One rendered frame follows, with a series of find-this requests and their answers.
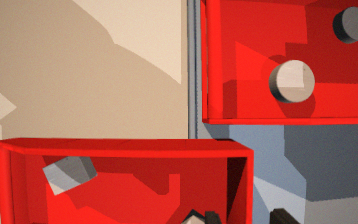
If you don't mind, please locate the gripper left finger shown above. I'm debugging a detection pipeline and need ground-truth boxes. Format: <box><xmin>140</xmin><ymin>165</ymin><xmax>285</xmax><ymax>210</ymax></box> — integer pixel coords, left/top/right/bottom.
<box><xmin>205</xmin><ymin>211</ymin><xmax>222</xmax><ymax>224</ymax></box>

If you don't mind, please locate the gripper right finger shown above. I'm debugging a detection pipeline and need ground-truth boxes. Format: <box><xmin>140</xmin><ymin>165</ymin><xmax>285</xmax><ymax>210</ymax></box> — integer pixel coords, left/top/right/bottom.
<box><xmin>269</xmin><ymin>208</ymin><xmax>300</xmax><ymax>224</ymax></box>

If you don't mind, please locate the grey metal block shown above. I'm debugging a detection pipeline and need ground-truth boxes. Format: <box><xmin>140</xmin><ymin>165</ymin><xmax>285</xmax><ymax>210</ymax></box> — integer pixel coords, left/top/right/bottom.
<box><xmin>42</xmin><ymin>156</ymin><xmax>98</xmax><ymax>196</ymax></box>

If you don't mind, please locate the red open-front bin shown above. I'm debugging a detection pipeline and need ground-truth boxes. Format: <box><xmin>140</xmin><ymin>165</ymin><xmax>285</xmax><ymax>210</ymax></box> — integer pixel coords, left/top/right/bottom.
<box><xmin>200</xmin><ymin>0</ymin><xmax>358</xmax><ymax>125</ymax></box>
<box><xmin>0</xmin><ymin>138</ymin><xmax>254</xmax><ymax>224</ymax></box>

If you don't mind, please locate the grey metal disc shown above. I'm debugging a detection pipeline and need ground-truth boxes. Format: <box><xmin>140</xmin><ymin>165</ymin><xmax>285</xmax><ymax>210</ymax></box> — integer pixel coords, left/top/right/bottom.
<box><xmin>332</xmin><ymin>6</ymin><xmax>358</xmax><ymax>44</ymax></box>
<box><xmin>268</xmin><ymin>60</ymin><xmax>315</xmax><ymax>103</ymax></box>

